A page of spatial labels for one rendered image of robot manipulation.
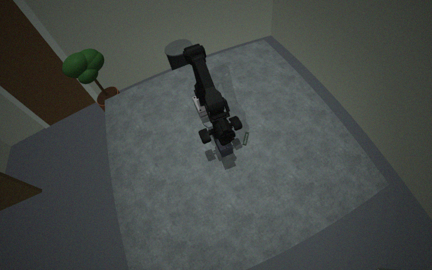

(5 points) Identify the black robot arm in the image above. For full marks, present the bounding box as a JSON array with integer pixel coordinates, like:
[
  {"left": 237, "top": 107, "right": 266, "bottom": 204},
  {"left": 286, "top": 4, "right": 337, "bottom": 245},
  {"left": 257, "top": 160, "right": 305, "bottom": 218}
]
[{"left": 183, "top": 44, "right": 236, "bottom": 146}]

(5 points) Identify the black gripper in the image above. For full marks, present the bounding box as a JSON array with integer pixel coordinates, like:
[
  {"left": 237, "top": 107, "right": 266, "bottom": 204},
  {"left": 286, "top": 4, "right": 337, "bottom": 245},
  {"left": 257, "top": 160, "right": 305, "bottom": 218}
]
[{"left": 199, "top": 116, "right": 242, "bottom": 144}]

